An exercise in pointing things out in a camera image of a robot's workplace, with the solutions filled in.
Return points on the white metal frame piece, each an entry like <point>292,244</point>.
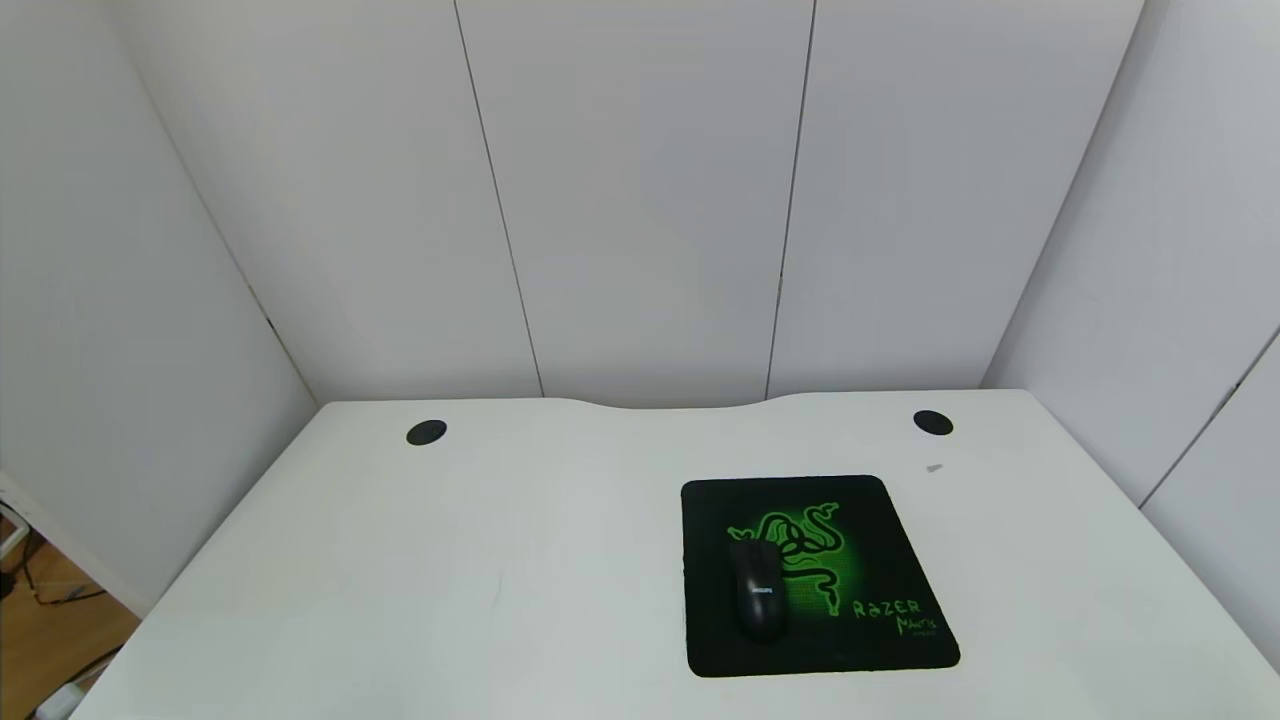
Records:
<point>10,535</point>

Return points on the black computer mouse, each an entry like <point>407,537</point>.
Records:
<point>757,595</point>

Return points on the black green snake-logo mouse pad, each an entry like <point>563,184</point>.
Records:
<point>880,560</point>

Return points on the white power strip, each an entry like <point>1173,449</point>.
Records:
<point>58,703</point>

